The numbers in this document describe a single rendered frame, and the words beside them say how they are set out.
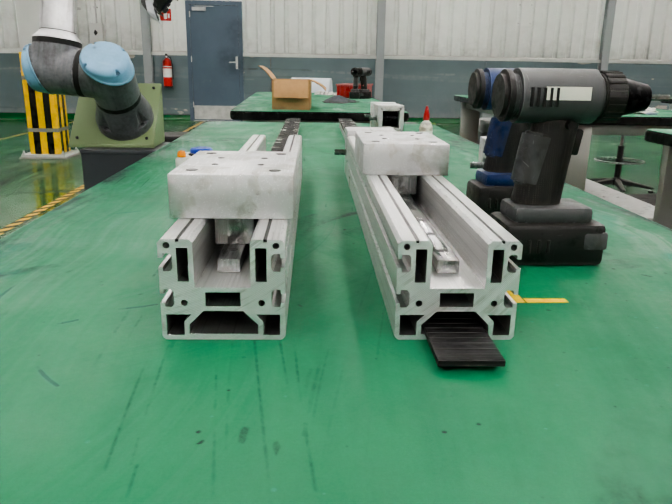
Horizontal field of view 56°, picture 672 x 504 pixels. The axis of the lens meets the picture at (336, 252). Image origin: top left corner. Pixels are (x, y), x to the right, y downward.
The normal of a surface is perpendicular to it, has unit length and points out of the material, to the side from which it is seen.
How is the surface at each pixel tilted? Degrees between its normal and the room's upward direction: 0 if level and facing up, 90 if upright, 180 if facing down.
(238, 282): 0
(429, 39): 90
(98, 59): 46
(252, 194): 90
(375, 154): 90
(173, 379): 0
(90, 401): 0
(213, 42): 90
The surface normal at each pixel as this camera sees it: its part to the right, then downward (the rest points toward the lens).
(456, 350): 0.02, -0.96
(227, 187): 0.04, 0.28
